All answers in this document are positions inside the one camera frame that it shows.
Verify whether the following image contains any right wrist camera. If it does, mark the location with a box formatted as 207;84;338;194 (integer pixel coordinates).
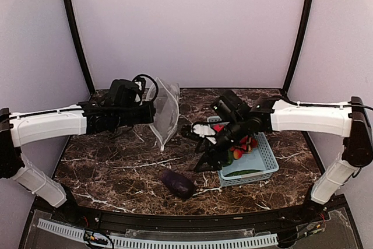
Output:
181;89;251;146

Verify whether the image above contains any black front table rail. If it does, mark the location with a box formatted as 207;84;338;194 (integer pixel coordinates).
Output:
49;199;330;235

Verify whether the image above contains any red lychee bunch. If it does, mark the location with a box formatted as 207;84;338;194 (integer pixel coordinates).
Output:
228;136;258;160

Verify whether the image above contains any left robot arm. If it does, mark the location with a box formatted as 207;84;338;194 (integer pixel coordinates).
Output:
1;101;156;223

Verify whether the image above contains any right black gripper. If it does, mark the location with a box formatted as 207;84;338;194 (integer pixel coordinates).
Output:
193;115;248;171

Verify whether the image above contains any slotted grey cable duct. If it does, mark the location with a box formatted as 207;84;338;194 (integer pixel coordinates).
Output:
37;218;279;249

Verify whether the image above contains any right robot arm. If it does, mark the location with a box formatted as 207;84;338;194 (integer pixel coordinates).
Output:
191;90;372;222

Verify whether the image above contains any green toy cucumber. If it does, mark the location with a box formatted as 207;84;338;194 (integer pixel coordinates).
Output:
225;169;262;177

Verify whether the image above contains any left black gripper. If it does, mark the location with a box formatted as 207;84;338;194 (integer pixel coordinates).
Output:
114;100;156;128

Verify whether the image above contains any left black frame post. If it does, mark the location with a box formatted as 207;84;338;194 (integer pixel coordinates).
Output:
63;0;96;96

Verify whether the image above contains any green toy lime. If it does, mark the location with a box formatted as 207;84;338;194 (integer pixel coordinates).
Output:
227;150;234;166

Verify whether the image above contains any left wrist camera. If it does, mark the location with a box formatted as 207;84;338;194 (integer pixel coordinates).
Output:
103;74;159;108

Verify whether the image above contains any clear dotted zip bag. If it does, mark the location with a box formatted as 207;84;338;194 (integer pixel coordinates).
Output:
146;77;180;152

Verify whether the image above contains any light blue plastic basket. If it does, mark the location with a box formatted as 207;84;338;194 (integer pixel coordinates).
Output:
217;132;279;187

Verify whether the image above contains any purple toy eggplant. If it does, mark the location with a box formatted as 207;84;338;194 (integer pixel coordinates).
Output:
160;170;196;200

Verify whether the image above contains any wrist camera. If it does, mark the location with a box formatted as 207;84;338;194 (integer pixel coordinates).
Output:
181;89;251;146
103;74;159;108

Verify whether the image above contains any black frame post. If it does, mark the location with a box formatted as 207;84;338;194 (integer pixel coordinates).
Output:
281;0;312;96
63;0;96;96

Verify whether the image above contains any right black frame post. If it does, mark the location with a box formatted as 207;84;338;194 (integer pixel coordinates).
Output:
281;0;312;96

